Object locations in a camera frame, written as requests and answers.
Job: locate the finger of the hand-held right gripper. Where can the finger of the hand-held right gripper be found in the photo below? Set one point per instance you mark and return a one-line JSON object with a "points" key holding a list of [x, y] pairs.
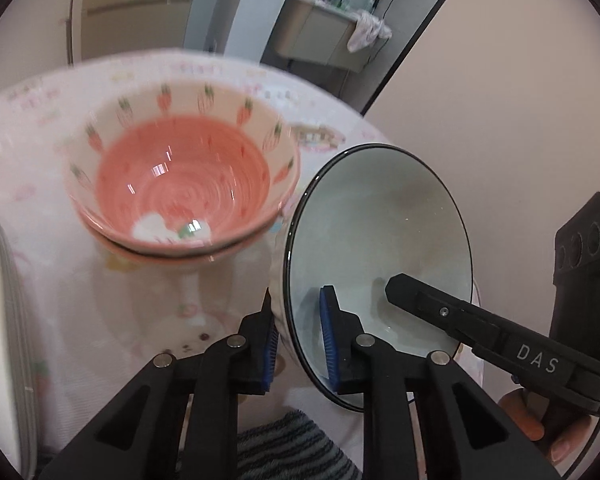
{"points": [[480, 325]]}

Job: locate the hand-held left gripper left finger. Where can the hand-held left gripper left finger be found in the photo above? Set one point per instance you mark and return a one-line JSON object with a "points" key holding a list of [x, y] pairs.
{"points": [[270, 357]]}

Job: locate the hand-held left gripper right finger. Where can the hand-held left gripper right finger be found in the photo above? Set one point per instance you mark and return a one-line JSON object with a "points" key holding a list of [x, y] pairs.
{"points": [[327, 335]]}

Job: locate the white ribbed bowl dark rim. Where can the white ribbed bowl dark rim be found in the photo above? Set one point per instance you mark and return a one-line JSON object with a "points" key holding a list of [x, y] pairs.
{"points": [[380, 220]]}

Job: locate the pink printed ceramic bowl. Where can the pink printed ceramic bowl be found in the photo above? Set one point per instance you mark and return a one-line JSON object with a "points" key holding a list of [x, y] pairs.
{"points": [[155, 260]]}

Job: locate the pink bunny print ceramic bowl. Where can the pink bunny print ceramic bowl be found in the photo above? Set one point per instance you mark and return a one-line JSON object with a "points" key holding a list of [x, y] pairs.
{"points": [[180, 180]]}

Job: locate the person's right hand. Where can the person's right hand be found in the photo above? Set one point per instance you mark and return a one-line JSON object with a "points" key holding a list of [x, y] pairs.
{"points": [[522, 410]]}

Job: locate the pink cartoon print tablecloth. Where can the pink cartoon print tablecloth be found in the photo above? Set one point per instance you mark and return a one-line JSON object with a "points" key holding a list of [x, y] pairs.
{"points": [[205, 310]]}

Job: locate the striped grey clothing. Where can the striped grey clothing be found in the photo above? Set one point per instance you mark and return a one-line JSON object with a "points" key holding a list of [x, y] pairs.
{"points": [[290, 445]]}

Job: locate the beige vanity cabinet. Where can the beige vanity cabinet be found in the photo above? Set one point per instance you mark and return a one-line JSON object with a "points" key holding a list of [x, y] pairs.
{"points": [[315, 30]]}

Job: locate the white hanging towel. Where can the white hanging towel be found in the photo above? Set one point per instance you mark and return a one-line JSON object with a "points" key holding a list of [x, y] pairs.
{"points": [[367, 30]]}

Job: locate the beige refrigerator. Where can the beige refrigerator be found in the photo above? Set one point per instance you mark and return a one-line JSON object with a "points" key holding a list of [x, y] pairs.
{"points": [[130, 5]]}

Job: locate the black door frame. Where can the black door frame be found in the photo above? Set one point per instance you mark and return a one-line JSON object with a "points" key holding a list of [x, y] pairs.
{"points": [[410, 40]]}

